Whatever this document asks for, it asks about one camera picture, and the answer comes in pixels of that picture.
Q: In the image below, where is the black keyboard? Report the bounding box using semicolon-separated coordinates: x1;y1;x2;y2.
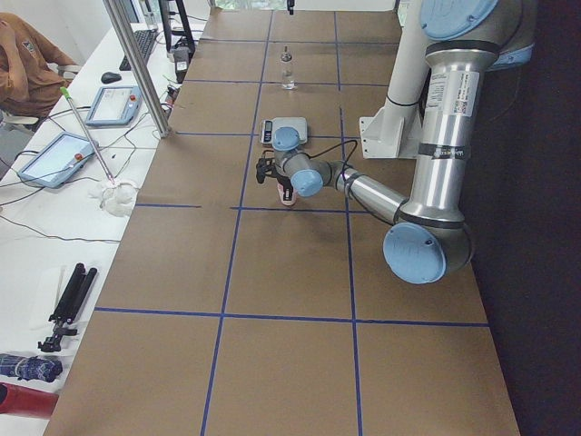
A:
133;30;157;63

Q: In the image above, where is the glass sauce bottle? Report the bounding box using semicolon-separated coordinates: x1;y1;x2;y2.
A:
281;45;295;90

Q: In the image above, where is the white crumpled cloth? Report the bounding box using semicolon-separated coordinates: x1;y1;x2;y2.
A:
89;179;139;217

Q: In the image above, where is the black folded tripod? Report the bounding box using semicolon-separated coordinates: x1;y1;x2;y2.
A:
38;263;98;352

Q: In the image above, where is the digital kitchen scale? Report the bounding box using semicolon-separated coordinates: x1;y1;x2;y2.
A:
260;117;308;144

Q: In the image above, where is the pink plastic cup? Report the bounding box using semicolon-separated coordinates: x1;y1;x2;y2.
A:
277;183;297;207

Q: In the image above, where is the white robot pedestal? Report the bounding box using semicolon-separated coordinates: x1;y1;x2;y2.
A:
359;1;428;159

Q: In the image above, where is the red bottle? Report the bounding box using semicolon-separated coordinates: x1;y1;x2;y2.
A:
1;382;59;419

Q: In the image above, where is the black monitor stand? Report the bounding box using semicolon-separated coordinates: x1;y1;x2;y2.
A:
158;0;197;58

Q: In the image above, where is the black computer mouse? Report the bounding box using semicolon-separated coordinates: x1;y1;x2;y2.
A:
101;72;122;84

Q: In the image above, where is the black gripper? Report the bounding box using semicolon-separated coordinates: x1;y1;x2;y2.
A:
255;154;291;200

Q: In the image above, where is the blue teach pendant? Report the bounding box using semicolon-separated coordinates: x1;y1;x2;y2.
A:
17;132;94;188
85;85;142;127

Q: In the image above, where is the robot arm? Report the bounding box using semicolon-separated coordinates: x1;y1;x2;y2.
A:
256;1;537;284

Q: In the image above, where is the far blue teach pendant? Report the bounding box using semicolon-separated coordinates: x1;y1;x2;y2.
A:
85;85;142;127

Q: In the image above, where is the blue folded umbrella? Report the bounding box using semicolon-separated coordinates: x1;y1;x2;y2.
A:
1;353;63;382

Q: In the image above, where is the aluminium frame post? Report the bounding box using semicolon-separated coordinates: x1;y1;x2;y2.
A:
103;0;171;138

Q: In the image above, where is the metal stick green tip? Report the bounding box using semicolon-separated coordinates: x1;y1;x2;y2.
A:
60;86;115;187

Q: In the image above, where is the black power adapter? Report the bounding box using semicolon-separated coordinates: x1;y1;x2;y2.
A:
173;46;190;84

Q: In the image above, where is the seated person brown shirt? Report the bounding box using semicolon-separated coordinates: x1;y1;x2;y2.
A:
1;13;75;118

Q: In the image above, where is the near blue teach pendant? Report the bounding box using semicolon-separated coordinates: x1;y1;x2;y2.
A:
17;132;94;188

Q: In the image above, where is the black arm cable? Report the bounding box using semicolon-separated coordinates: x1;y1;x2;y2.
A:
308;138;360;183

